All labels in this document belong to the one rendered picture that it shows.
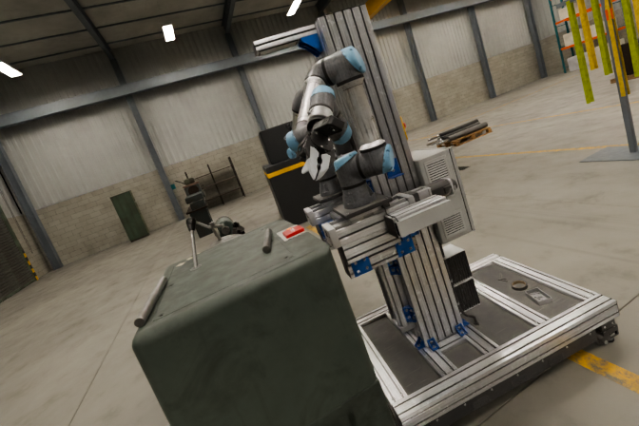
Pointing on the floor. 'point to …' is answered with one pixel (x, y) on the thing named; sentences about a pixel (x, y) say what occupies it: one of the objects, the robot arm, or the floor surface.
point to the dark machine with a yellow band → (287, 177)
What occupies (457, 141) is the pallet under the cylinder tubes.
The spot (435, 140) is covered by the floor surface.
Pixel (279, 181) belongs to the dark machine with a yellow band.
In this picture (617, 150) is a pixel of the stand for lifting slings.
